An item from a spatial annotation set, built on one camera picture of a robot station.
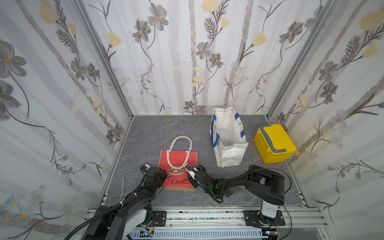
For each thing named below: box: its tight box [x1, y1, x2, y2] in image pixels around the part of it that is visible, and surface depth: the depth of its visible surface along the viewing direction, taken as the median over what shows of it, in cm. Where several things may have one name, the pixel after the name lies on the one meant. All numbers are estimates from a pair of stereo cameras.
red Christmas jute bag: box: [158, 136, 198, 191], surface depth 94 cm
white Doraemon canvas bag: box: [209, 106, 249, 168], surface depth 92 cm
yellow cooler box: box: [253, 124, 297, 164], surface depth 91 cm
